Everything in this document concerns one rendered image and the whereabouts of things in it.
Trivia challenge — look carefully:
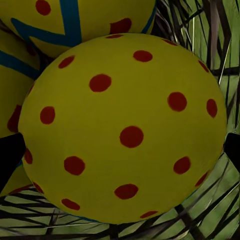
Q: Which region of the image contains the easter egg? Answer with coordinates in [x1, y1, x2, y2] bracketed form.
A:
[0, 24, 50, 197]
[18, 33, 227, 225]
[0, 0, 157, 59]

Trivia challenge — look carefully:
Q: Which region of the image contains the wicker basket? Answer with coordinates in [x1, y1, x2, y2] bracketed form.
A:
[0, 0, 240, 240]

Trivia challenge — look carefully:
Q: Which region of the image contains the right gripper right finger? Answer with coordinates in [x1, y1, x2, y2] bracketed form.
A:
[223, 132, 240, 173]

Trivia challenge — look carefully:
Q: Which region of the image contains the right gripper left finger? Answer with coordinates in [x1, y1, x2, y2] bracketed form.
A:
[0, 133, 26, 193]

